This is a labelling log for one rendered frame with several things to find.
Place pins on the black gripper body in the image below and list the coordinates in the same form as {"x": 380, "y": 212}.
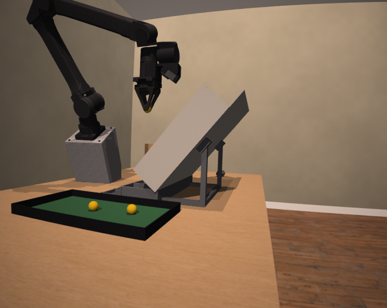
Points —
{"x": 146, "y": 81}

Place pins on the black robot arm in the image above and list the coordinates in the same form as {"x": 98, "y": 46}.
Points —
{"x": 143, "y": 33}

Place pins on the grey slanted panel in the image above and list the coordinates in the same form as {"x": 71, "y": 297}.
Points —
{"x": 167, "y": 168}

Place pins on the green tray with black rim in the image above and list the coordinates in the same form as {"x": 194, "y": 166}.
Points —
{"x": 71, "y": 208}

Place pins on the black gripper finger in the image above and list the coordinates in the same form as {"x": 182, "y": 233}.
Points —
{"x": 156, "y": 94}
{"x": 150, "y": 89}

